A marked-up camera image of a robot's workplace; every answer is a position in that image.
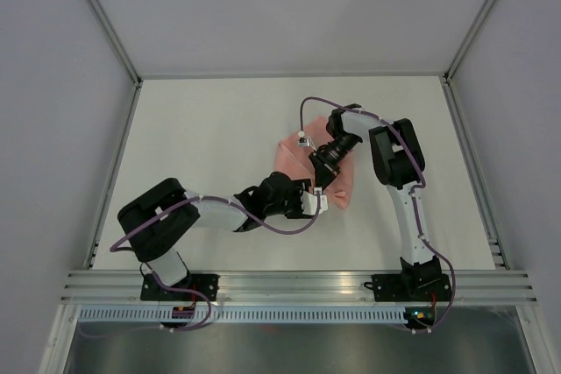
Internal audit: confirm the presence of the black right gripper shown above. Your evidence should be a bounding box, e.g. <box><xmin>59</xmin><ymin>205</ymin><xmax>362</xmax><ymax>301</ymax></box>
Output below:
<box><xmin>309</xmin><ymin>131</ymin><xmax>360</xmax><ymax>191</ymax></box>

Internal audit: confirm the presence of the pink satin napkin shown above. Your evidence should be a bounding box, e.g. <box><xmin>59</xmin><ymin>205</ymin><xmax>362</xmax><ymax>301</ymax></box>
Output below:
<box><xmin>274</xmin><ymin>116</ymin><xmax>355</xmax><ymax>210</ymax></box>

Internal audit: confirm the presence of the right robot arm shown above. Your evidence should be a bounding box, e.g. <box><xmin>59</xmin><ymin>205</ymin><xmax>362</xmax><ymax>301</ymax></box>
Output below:
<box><xmin>309</xmin><ymin>104</ymin><xmax>456</xmax><ymax>304</ymax></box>

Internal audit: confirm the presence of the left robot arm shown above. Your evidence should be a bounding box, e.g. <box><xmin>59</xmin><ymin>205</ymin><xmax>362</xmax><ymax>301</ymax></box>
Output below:
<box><xmin>110</xmin><ymin>172</ymin><xmax>322</xmax><ymax>300</ymax></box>

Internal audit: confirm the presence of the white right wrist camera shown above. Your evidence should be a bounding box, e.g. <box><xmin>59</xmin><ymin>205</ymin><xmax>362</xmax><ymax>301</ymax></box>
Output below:
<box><xmin>297</xmin><ymin>131</ymin><xmax>313</xmax><ymax>147</ymax></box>

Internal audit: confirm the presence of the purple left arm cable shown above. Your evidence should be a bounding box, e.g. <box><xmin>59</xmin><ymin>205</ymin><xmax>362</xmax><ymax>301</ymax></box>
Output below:
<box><xmin>78</xmin><ymin>192</ymin><xmax>325</xmax><ymax>340</ymax></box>

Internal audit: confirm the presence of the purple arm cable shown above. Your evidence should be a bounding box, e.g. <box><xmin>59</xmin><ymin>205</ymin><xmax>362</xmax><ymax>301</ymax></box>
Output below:
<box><xmin>78</xmin><ymin>192</ymin><xmax>325</xmax><ymax>340</ymax></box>
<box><xmin>300</xmin><ymin>96</ymin><xmax>455</xmax><ymax>335</ymax></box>

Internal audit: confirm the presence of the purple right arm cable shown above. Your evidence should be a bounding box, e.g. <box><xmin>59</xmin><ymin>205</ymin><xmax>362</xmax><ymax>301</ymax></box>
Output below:
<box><xmin>300</xmin><ymin>96</ymin><xmax>455</xmax><ymax>335</ymax></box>

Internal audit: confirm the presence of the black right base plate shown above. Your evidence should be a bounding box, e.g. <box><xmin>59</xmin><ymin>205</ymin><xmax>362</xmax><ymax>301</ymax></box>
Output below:
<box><xmin>362</xmin><ymin>273</ymin><xmax>452</xmax><ymax>303</ymax></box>

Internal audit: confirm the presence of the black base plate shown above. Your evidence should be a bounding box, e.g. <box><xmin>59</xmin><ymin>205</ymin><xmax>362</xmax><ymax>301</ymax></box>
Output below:
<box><xmin>362</xmin><ymin>273</ymin><xmax>452</xmax><ymax>303</ymax></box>
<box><xmin>140</xmin><ymin>273</ymin><xmax>219</xmax><ymax>302</ymax></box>

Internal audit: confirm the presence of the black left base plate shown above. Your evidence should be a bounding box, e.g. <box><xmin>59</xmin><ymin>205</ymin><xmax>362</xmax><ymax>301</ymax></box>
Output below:
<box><xmin>140</xmin><ymin>273</ymin><xmax>219</xmax><ymax>302</ymax></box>

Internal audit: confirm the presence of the aluminium front rail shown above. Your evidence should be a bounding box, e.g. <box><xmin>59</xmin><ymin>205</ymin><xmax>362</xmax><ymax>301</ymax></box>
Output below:
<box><xmin>59</xmin><ymin>270</ymin><xmax>537</xmax><ymax>307</ymax></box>

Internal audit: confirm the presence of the white slotted cable duct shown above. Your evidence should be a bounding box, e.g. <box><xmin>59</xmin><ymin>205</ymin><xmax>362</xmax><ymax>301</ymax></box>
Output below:
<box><xmin>79</xmin><ymin>305</ymin><xmax>406</xmax><ymax>324</ymax></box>

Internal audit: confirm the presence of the left aluminium frame post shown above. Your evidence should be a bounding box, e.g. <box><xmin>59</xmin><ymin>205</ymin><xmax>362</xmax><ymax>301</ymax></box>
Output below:
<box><xmin>85</xmin><ymin>0</ymin><xmax>142</xmax><ymax>88</ymax></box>

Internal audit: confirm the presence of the aluminium frame post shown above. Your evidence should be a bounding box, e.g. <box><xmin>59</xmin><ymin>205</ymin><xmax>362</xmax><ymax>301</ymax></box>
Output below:
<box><xmin>443</xmin><ymin>0</ymin><xmax>499</xmax><ymax>84</ymax></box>
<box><xmin>85</xmin><ymin>0</ymin><xmax>142</xmax><ymax>88</ymax></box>

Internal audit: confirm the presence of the right aluminium frame post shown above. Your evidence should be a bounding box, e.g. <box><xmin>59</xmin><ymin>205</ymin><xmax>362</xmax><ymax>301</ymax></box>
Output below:
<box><xmin>443</xmin><ymin>0</ymin><xmax>499</xmax><ymax>84</ymax></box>

